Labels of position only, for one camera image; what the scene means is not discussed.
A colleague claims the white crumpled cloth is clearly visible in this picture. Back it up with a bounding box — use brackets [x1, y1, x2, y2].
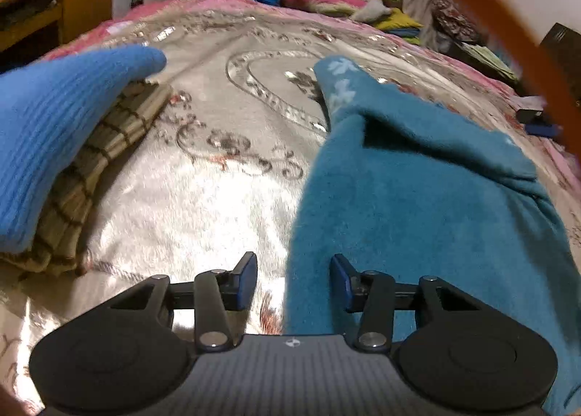
[349, 0, 392, 23]

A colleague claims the dark floral cloth bundle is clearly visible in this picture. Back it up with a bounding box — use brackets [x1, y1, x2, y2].
[429, 0, 483, 45]

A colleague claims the wooden nightstand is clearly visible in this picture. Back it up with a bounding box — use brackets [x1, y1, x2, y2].
[0, 0, 119, 64]

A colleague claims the olive checked garment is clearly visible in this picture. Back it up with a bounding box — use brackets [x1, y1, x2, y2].
[0, 80, 174, 277]

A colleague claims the teal knit sweater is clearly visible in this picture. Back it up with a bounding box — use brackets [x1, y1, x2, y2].
[284, 55, 581, 416]

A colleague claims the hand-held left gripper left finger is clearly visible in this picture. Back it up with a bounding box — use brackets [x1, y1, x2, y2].
[109, 252, 259, 352]

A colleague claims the blue ribbed knit garment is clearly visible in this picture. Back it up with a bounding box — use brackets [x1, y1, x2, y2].
[0, 45, 168, 254]

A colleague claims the yellow folded cloth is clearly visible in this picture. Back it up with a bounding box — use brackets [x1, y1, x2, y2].
[374, 8, 424, 38]

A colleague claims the floral satin bedspread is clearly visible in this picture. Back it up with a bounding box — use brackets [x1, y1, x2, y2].
[0, 0, 581, 413]

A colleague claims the orange strap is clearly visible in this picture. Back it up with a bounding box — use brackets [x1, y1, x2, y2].
[399, 0, 581, 217]

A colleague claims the dark wooden headboard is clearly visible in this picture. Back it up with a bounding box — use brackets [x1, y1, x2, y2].
[540, 22, 581, 68]

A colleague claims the pale green folded sheet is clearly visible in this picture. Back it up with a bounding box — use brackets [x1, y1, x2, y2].
[458, 41, 519, 82]

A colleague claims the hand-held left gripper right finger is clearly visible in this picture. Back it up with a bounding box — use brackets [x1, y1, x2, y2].
[330, 254, 482, 352]

